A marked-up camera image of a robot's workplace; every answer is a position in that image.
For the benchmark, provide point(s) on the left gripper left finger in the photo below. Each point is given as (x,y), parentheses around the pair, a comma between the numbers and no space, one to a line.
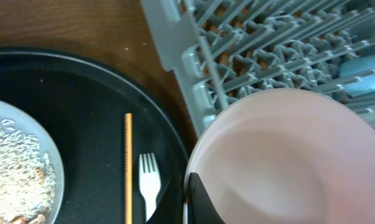
(170,207)

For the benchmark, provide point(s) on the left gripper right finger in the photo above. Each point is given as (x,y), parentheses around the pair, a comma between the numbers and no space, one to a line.
(200,209)

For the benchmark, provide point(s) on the pink bowl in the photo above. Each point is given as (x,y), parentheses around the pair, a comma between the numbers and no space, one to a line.
(288,156)

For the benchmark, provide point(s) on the grey dishwasher rack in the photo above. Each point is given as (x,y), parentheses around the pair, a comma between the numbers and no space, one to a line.
(223,50)

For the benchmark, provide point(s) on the white plastic fork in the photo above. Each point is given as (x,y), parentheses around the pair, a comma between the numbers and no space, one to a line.
(149,182)

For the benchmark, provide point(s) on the wooden chopstick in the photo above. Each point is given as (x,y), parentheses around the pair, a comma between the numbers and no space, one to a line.
(128,167)

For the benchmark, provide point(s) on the round black serving tray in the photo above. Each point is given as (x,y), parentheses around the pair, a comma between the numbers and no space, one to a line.
(82,103)

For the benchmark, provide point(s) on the grey plate with rice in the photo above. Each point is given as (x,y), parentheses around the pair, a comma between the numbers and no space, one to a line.
(32,178)

